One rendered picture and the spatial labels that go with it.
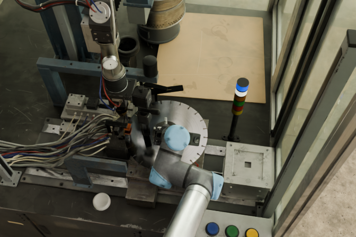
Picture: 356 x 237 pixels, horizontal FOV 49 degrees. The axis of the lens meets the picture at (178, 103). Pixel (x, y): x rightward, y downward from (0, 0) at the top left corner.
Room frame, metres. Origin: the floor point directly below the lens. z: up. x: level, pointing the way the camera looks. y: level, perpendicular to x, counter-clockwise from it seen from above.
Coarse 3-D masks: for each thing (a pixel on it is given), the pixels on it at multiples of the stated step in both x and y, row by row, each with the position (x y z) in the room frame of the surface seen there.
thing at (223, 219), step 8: (208, 216) 0.49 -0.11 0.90; (216, 216) 0.49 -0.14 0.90; (224, 216) 0.49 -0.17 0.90; (232, 216) 0.49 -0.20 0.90; (240, 216) 0.49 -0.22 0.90; (248, 216) 0.49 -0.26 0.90; (200, 224) 0.46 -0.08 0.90; (224, 224) 0.46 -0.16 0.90; (232, 224) 0.46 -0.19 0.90; (240, 224) 0.46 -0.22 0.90; (248, 224) 0.46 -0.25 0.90; (256, 224) 0.46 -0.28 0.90; (264, 224) 0.46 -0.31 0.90; (200, 232) 0.43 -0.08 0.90; (224, 232) 0.43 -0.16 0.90; (240, 232) 0.43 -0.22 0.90; (264, 232) 0.43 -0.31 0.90
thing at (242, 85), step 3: (240, 78) 0.92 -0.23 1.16; (243, 78) 0.92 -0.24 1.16; (237, 81) 0.91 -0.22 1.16; (240, 81) 0.91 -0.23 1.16; (243, 81) 0.91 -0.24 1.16; (246, 81) 0.91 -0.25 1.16; (237, 84) 0.90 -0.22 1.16; (240, 84) 0.89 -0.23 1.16; (243, 84) 0.89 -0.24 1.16; (246, 84) 0.89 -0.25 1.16; (237, 87) 0.89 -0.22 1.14; (240, 87) 0.89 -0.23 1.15; (243, 87) 0.88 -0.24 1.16; (246, 87) 0.89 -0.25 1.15; (240, 90) 0.88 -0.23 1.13; (243, 90) 0.88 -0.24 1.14
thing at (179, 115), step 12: (156, 108) 0.93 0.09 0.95; (168, 108) 0.93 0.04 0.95; (180, 108) 0.93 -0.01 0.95; (192, 108) 0.93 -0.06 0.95; (132, 120) 0.87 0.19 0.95; (156, 120) 0.87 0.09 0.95; (168, 120) 0.87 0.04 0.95; (180, 120) 0.87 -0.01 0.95; (192, 120) 0.87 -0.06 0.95; (132, 132) 0.81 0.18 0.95; (192, 132) 0.81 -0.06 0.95; (204, 132) 0.81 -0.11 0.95; (132, 144) 0.76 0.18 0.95; (144, 144) 0.76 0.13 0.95; (204, 144) 0.76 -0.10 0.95; (132, 156) 0.71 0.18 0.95; (144, 156) 0.71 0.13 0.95; (192, 156) 0.71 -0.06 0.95
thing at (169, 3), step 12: (156, 0) 1.44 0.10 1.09; (168, 0) 1.46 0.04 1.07; (180, 0) 1.51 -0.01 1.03; (156, 12) 1.45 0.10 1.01; (168, 12) 1.46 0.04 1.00; (180, 12) 1.51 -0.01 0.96; (156, 24) 1.45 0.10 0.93; (168, 24) 1.46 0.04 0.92; (144, 36) 1.51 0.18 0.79; (156, 36) 1.48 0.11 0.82; (168, 36) 1.50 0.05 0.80
